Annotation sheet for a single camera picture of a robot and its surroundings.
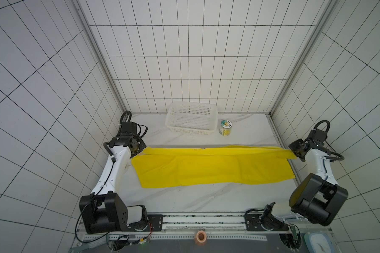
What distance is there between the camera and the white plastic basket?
1.11 meters

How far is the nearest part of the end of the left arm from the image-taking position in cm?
55

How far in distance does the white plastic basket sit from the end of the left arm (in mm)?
355
